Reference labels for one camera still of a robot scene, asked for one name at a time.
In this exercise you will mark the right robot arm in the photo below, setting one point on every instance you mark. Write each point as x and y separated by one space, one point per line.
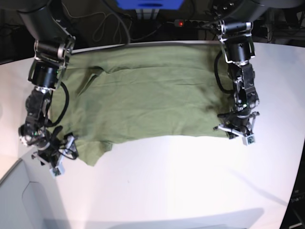
53 47

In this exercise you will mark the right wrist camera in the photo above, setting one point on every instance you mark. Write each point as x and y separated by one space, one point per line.
57 171

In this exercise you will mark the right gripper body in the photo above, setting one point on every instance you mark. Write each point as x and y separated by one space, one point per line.
56 150

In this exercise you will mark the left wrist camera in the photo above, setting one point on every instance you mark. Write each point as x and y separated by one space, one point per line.
248 140

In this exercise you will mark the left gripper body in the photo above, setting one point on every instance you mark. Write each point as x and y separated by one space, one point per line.
237 123

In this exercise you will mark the black power strip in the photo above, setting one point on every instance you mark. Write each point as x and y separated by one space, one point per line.
189 23

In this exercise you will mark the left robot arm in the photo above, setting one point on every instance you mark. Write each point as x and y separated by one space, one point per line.
233 26

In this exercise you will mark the green T-shirt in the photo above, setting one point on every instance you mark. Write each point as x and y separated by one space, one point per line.
122 95

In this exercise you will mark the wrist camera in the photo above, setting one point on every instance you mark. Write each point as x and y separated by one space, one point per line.
248 140
57 171

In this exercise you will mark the blue box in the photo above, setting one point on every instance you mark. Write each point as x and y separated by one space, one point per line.
149 4

